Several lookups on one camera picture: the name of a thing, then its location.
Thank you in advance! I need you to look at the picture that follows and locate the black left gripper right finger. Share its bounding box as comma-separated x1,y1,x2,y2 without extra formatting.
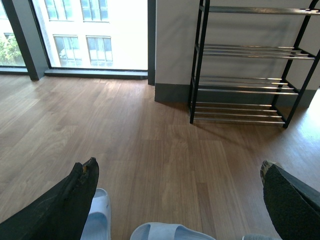
260,160,320,240

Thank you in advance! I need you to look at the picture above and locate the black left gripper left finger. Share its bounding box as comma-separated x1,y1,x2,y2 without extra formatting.
0,157,99,240

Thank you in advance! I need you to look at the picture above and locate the light blue slide sandal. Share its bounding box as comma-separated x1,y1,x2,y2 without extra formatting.
130,222,214,240
80,188,111,240

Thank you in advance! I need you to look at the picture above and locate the grey knit sneaker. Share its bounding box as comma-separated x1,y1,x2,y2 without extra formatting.
241,233,281,240

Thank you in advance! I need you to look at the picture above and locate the black metal shoe rack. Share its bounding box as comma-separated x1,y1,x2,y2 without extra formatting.
187,0,320,128

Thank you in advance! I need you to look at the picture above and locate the dark window frame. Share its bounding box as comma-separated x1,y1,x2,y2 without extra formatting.
0,0,157,85

